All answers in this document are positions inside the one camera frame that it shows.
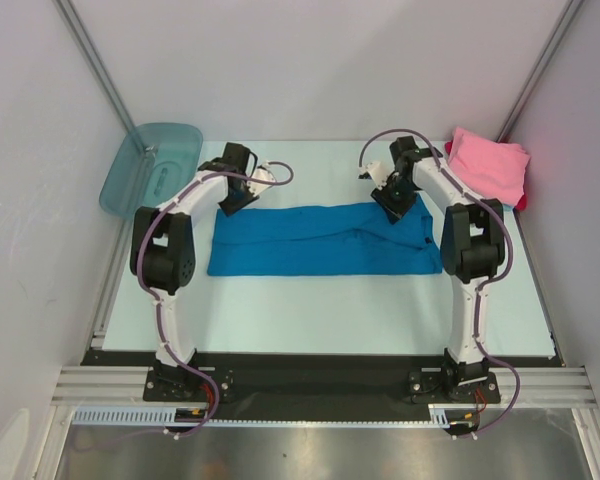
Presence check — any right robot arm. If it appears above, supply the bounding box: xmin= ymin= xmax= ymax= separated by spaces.
xmin=359 ymin=128 xmax=513 ymax=401

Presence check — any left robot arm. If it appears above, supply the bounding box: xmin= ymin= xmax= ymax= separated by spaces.
xmin=130 ymin=142 xmax=273 ymax=400

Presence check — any teal translucent plastic bin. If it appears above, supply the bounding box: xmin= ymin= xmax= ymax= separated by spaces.
xmin=99 ymin=122 xmax=203 ymax=220

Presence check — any pink folded t-shirt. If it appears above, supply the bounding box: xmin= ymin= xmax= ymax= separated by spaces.
xmin=445 ymin=125 xmax=532 ymax=206

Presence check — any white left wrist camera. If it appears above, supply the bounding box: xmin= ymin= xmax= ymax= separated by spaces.
xmin=247 ymin=164 xmax=277 ymax=195

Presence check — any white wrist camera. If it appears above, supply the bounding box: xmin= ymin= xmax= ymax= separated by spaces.
xmin=247 ymin=164 xmax=277 ymax=195
xmin=358 ymin=161 xmax=393 ymax=190

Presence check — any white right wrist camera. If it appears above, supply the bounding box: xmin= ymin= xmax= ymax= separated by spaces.
xmin=358 ymin=161 xmax=393 ymax=190

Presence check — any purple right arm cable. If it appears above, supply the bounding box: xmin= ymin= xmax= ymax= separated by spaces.
xmin=357 ymin=128 xmax=522 ymax=441

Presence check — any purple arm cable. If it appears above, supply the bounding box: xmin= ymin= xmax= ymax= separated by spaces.
xmin=135 ymin=160 xmax=295 ymax=441
xmin=357 ymin=128 xmax=522 ymax=441

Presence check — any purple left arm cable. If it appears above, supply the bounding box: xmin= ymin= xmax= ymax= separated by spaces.
xmin=135 ymin=160 xmax=295 ymax=441

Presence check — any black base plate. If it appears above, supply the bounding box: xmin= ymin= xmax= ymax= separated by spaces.
xmin=79 ymin=350 xmax=566 ymax=424

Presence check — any white slotted cable duct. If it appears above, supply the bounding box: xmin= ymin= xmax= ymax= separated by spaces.
xmin=72 ymin=406 xmax=477 ymax=429

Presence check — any aluminium front rail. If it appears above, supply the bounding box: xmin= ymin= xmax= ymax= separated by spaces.
xmin=51 ymin=366 xmax=597 ymax=409

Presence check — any left aluminium frame post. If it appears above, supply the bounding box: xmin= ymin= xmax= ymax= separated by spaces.
xmin=52 ymin=0 xmax=135 ymax=132

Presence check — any aluminium frame post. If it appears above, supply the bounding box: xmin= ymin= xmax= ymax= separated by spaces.
xmin=495 ymin=0 xmax=587 ymax=142
xmin=52 ymin=0 xmax=135 ymax=132

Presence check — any right aluminium frame post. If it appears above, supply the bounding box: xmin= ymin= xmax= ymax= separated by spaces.
xmin=495 ymin=0 xmax=587 ymax=142

